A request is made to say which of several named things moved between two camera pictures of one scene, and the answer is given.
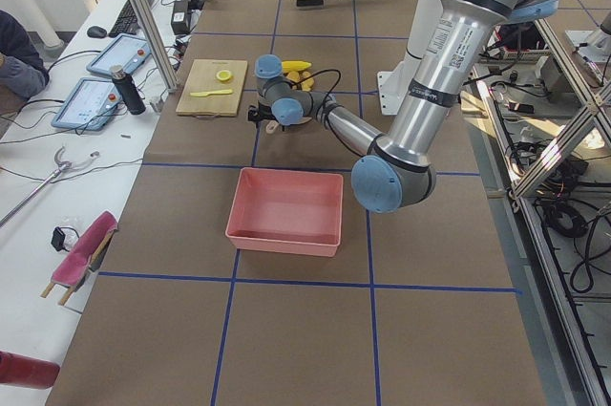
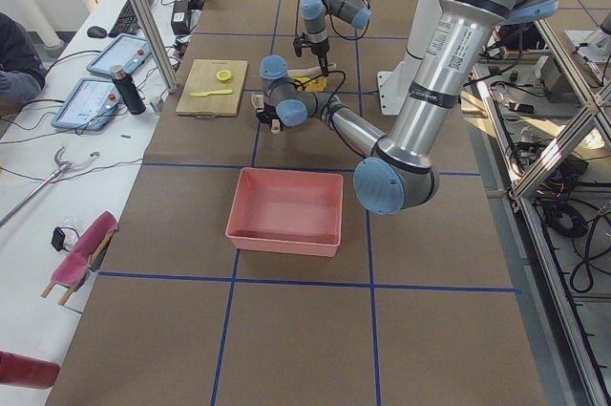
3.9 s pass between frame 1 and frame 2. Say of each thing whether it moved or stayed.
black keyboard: stayed
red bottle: stayed
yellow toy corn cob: moved
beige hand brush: moved
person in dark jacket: stayed
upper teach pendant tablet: stayed
